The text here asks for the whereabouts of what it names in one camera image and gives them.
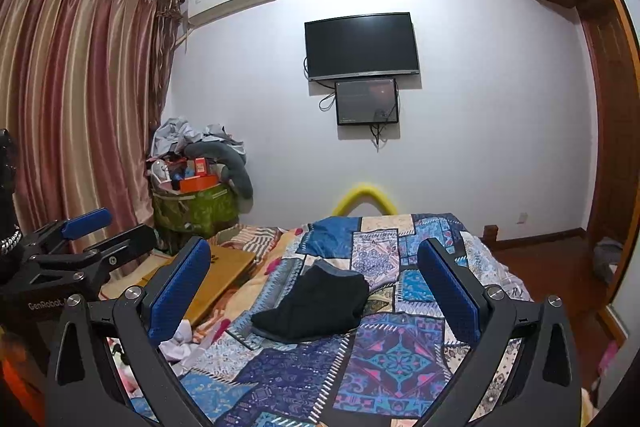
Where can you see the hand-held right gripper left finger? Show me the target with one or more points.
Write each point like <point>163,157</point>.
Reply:
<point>180,289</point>

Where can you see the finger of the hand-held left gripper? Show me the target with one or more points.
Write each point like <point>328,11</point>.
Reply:
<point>125,244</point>
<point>82,222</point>

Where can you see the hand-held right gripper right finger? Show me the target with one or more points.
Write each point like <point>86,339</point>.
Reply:
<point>450,294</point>

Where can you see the black pants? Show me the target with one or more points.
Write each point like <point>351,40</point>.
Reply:
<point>315,307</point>

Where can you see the wooden lap table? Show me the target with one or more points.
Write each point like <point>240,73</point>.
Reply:
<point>220,272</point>

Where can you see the pale lavender white cloth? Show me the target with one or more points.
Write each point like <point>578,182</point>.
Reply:
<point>177,342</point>

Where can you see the green bag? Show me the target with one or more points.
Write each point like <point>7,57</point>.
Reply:
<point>200,212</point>

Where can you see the orange striped cloth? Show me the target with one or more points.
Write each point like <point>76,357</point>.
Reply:
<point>252,239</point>

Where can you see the peach and pink blanket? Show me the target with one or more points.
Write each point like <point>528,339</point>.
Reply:
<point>270,269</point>

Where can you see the blue patchwork blanket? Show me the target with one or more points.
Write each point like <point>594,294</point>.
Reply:
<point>380,357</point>

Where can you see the orange box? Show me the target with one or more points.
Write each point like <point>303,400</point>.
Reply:
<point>199,183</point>

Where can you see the pink cloth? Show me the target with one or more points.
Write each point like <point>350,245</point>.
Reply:
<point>124,377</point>

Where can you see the small red box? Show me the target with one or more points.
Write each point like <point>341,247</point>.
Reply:
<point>201,167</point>

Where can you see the striped pink curtain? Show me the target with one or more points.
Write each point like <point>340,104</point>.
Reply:
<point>75,107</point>

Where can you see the pile of grey clothes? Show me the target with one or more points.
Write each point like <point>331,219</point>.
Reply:
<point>190,134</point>

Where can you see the grey pillow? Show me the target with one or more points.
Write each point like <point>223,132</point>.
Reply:
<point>235,172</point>

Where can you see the yellow foam tube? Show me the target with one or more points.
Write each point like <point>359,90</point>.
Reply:
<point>365,194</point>

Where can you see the wooden wardrobe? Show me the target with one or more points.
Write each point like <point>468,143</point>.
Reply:
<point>605,57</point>

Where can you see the wooden bed post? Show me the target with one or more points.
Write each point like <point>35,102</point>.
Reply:
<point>491,237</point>

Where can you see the wall socket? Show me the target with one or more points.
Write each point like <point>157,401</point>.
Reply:
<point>523,217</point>

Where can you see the small wall monitor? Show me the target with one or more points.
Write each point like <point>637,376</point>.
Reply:
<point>366,102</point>

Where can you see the wall television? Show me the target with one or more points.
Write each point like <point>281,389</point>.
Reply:
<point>361,46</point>

